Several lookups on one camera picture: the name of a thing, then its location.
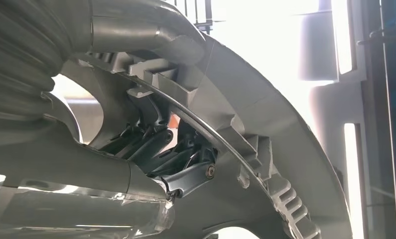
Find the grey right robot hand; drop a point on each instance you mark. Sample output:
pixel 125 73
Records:
pixel 52 165

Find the black metal railing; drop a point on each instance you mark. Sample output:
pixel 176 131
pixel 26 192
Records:
pixel 208 16

